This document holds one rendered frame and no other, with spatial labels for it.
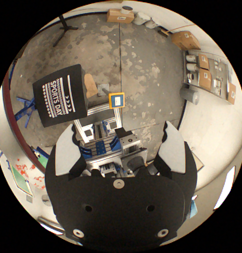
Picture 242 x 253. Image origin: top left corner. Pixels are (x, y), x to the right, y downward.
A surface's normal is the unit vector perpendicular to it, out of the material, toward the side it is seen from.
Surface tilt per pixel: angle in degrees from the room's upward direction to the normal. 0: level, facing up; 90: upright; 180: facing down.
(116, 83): 0
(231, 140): 90
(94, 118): 0
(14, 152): 58
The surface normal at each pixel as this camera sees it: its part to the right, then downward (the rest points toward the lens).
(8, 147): 0.97, 0.11
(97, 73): 0.31, 0.51
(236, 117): -0.95, 0.19
